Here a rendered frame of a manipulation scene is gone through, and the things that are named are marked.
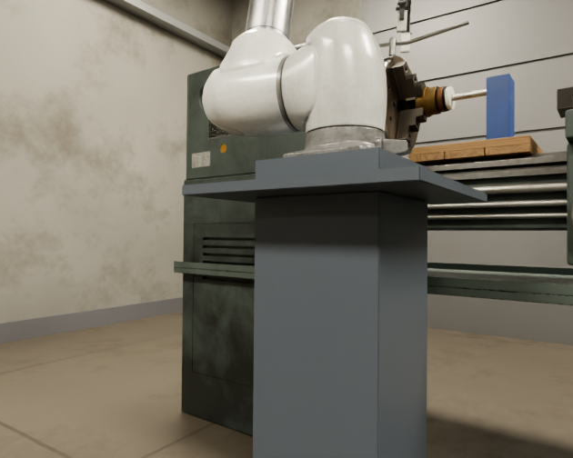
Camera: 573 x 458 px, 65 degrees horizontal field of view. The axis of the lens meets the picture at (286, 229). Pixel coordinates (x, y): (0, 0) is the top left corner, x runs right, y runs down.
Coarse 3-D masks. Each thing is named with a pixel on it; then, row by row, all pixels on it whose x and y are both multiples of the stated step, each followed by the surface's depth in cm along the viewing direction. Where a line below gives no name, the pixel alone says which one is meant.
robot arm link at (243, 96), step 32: (256, 0) 98; (288, 0) 99; (256, 32) 93; (288, 32) 99; (224, 64) 94; (256, 64) 90; (224, 96) 92; (256, 96) 89; (224, 128) 99; (256, 128) 93; (288, 128) 92
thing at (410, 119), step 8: (400, 112) 143; (408, 112) 141; (416, 112) 139; (400, 120) 142; (408, 120) 140; (416, 120) 139; (424, 120) 140; (400, 128) 140; (408, 128) 139; (416, 128) 140; (400, 136) 139; (408, 136) 139
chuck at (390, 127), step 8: (392, 56) 140; (392, 80) 139; (392, 88) 139; (392, 96) 139; (392, 104) 139; (392, 112) 139; (392, 120) 139; (392, 128) 139; (392, 136) 139; (416, 136) 156
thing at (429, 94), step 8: (424, 88) 138; (432, 88) 137; (440, 88) 136; (416, 96) 140; (424, 96) 137; (432, 96) 136; (440, 96) 135; (416, 104) 140; (424, 104) 137; (432, 104) 136; (440, 104) 135; (424, 112) 139; (432, 112) 138; (440, 112) 140
